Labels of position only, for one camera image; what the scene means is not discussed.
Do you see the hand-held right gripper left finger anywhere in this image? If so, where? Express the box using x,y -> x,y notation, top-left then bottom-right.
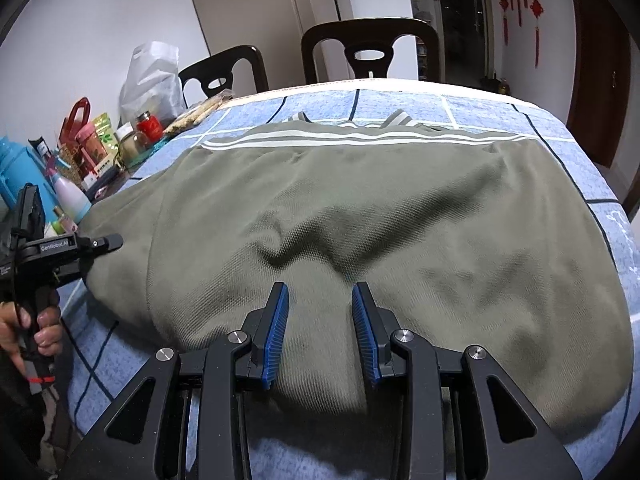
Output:
60,282 -> 291,480

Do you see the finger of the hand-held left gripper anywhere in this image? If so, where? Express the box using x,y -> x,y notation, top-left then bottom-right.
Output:
77,233 -> 124,267

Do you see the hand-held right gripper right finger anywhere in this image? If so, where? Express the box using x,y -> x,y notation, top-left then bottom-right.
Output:
351,282 -> 584,480

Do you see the olive green grey-sleeved jacket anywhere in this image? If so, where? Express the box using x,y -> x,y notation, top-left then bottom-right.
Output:
80,109 -> 632,443

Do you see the person's left forearm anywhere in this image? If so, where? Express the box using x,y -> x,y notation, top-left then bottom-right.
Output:
0,345 -> 57,471

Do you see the person's left hand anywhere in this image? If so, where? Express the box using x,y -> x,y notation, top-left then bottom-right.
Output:
0,301 -> 65,374

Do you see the white and pink bottle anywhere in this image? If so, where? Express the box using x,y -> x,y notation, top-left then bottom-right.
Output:
52,170 -> 94,224

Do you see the teal plastic container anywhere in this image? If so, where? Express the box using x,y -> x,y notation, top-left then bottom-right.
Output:
0,135 -> 54,222

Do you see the pink tumbler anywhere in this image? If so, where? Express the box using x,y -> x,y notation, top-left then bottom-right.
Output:
77,124 -> 109,172

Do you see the jar with beige contents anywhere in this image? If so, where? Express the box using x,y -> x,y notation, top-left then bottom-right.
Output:
116,125 -> 151,169

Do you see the black-topped bottle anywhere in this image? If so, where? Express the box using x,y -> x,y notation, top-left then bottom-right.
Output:
27,136 -> 54,170

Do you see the green snack packet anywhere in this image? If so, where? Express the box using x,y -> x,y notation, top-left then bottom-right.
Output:
90,112 -> 124,161

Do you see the red gift bag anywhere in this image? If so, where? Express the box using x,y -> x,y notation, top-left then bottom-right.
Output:
59,97 -> 92,161

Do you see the red-lidded glass jar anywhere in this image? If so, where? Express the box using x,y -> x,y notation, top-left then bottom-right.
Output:
136,111 -> 165,144

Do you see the clear bag of nuts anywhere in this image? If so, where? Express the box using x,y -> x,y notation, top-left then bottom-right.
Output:
162,94 -> 234,136

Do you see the white plastic bag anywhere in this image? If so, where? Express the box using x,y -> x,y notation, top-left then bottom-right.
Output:
119,41 -> 189,129

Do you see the dark wooden chair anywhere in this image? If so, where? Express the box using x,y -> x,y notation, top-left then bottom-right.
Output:
301,19 -> 441,85
178,45 -> 270,111

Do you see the blue checked tablecloth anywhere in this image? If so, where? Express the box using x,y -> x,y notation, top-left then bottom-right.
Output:
50,77 -> 640,480

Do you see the beige cabinet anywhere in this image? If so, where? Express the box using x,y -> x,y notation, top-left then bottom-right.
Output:
182,0 -> 342,97

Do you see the small brass ornament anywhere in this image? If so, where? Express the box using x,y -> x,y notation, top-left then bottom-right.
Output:
479,74 -> 512,95

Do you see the dark glass door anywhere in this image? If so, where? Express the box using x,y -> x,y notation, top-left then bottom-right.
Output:
429,0 -> 490,84

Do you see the brown wooden door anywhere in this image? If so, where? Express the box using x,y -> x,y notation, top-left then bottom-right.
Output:
565,0 -> 632,129

